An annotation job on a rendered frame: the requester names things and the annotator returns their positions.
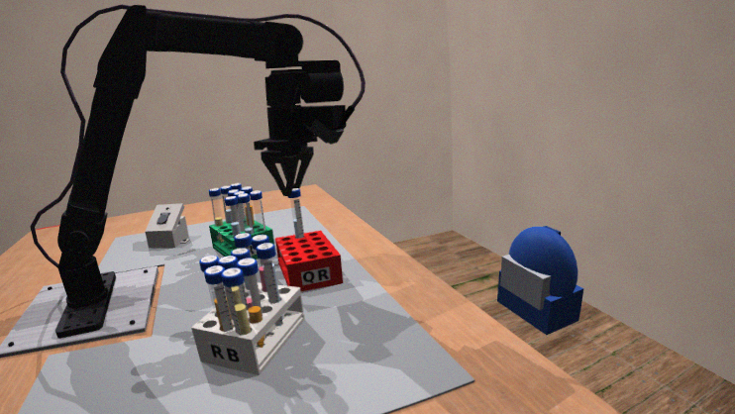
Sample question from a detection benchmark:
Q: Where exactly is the grey bench mat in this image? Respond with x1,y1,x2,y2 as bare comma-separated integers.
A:
18,206,475,414

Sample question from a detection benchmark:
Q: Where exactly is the green tube rack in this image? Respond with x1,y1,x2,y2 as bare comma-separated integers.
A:
209,221,274,259

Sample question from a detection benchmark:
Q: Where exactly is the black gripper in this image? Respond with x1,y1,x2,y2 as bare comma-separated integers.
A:
254,105,317,196

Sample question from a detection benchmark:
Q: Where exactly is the white test tube rack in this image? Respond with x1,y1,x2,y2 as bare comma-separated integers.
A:
191,283,305,375

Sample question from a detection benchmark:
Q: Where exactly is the red tube rack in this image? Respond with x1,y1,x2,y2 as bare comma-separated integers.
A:
275,231,343,292

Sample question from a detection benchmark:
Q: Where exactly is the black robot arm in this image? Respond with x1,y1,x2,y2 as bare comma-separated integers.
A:
55,5,347,338

